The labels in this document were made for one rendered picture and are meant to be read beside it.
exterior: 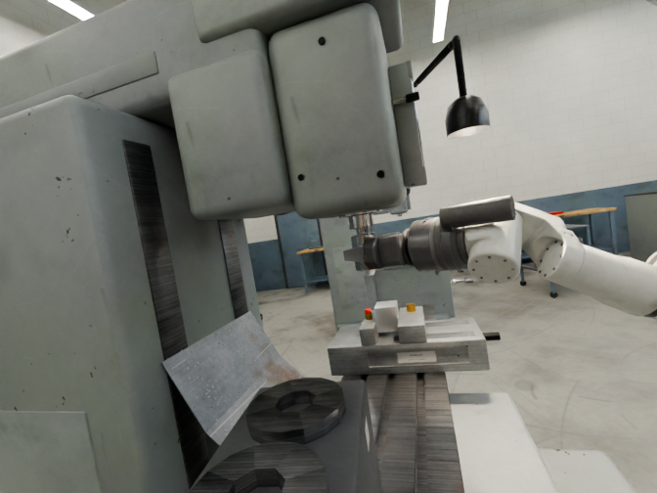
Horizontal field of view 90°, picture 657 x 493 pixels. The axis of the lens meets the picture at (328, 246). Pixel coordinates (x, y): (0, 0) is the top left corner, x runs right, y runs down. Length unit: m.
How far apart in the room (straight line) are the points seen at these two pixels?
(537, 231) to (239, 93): 0.51
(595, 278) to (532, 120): 7.08
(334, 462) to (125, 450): 0.49
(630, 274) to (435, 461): 0.36
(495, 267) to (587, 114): 7.42
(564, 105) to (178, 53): 7.42
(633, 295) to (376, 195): 0.36
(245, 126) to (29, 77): 0.51
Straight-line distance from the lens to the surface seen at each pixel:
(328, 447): 0.29
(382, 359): 0.80
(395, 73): 0.65
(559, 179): 7.57
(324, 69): 0.59
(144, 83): 0.74
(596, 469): 0.94
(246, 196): 0.57
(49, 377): 0.78
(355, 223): 0.61
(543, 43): 8.03
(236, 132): 0.60
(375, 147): 0.53
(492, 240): 0.49
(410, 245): 0.54
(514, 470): 0.70
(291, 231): 7.62
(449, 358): 0.79
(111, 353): 0.65
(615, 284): 0.57
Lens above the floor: 1.29
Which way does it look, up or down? 3 degrees down
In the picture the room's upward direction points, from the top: 9 degrees counter-clockwise
